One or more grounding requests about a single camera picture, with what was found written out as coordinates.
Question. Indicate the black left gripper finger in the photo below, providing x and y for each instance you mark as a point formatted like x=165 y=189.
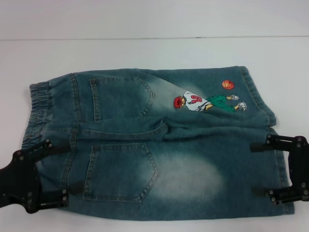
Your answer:
x=55 y=199
x=44 y=146

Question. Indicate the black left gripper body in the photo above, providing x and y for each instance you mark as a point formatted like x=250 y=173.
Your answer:
x=23 y=176

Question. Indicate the blue denim shorts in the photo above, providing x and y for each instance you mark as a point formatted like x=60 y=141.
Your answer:
x=169 y=169

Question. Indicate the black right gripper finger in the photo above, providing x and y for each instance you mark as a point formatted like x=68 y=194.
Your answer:
x=282 y=143
x=282 y=197

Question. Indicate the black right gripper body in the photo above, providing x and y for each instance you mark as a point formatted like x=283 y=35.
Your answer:
x=300 y=169

